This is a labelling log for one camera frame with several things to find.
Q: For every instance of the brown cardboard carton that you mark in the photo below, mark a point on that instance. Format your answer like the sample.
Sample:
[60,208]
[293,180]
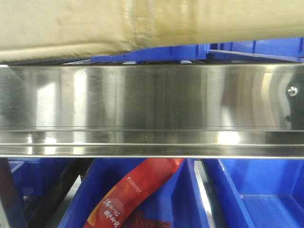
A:
[50,29]

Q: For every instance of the blue plastic bin under carton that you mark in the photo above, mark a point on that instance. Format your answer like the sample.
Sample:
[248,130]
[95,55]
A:
[285,49]

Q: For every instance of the red snack package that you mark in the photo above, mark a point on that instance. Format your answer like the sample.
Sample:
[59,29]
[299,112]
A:
[134,188]

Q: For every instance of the blue bin with snack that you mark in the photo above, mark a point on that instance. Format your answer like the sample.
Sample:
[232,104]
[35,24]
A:
[177,202]

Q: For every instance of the blue bin lower right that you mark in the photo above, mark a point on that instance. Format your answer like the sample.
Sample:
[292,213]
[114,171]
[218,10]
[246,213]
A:
[259,193]

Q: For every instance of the stainless steel shelf frame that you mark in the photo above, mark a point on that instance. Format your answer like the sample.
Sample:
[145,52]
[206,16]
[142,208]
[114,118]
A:
[177,110]

